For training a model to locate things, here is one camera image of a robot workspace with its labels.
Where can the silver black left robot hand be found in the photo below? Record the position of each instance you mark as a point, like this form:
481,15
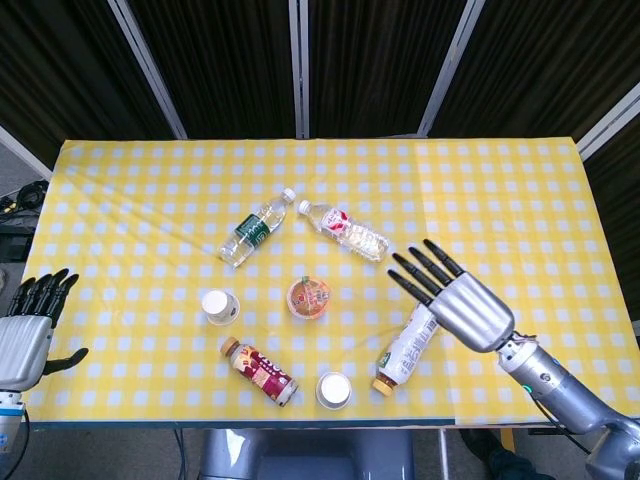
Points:
22,350

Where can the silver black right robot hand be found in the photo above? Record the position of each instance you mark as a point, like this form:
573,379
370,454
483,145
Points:
472,312

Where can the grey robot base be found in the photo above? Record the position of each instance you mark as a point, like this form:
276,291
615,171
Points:
300,455

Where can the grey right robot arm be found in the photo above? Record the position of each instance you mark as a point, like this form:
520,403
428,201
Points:
565,395

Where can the orange jelly cup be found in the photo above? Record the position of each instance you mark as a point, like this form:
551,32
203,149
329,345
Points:
309,298

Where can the white bottle orange cap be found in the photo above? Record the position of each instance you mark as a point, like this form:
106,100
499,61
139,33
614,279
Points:
407,350

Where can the black device box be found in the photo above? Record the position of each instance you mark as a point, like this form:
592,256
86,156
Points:
12,247

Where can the black shoe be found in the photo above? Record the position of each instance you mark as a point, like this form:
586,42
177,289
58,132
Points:
485,450

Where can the white table leg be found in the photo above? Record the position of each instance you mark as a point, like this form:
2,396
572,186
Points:
444,455

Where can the red white label water bottle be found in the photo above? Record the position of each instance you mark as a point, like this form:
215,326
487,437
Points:
345,227

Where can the black pleated screen panel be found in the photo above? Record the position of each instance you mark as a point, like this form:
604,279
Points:
620,210
220,60
550,60
60,60
375,60

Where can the yellow white checkered tablecloth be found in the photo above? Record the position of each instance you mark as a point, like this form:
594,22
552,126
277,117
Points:
150,200

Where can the red label milk tea bottle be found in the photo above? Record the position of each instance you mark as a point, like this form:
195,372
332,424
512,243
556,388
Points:
260,372

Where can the green label water bottle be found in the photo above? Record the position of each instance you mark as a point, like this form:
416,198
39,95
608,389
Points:
252,230

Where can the white screen frame post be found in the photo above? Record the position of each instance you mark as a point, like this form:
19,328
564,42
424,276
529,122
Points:
607,127
450,70
25,152
299,70
149,70

